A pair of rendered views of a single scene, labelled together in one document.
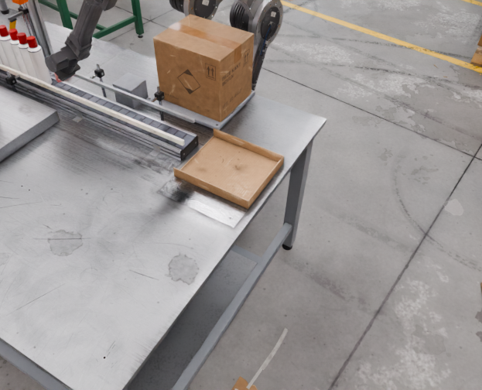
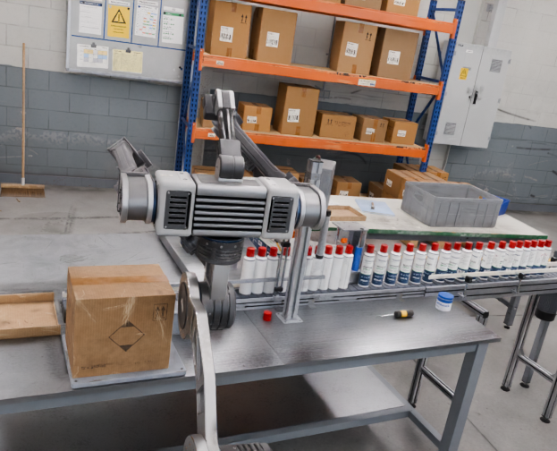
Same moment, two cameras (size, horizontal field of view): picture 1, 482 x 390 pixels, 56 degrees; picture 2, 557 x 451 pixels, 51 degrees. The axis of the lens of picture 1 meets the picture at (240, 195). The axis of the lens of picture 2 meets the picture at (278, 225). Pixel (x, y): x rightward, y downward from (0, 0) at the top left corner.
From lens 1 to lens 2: 3.10 m
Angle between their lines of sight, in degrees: 98
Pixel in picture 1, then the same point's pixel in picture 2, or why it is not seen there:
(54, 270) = (57, 251)
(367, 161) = not seen: outside the picture
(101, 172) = not seen: hidden behind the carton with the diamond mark
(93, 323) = (7, 246)
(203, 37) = (118, 277)
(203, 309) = (4, 421)
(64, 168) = not seen: hidden behind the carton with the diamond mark
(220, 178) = (12, 311)
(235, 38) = (87, 288)
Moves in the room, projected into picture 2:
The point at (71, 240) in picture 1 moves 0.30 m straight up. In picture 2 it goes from (69, 259) to (71, 196)
